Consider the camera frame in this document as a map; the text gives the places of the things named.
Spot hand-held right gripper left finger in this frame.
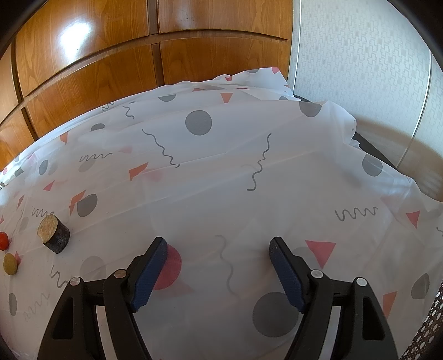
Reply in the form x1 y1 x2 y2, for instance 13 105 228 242
36 236 169 360

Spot woven rattan chair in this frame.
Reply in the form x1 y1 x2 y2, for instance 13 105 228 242
398 280 443 360

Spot white patterned tablecloth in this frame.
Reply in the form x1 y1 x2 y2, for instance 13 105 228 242
0 67 443 360

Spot round yellow-brown slice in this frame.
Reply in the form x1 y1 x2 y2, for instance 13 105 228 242
3 254 18 276

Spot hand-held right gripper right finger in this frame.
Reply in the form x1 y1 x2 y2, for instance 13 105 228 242
269 236 400 360

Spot eggplant piece with pale cut face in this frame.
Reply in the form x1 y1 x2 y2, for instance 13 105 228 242
37 214 70 255

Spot dark wooden table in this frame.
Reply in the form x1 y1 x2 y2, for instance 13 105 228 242
292 93 438 203

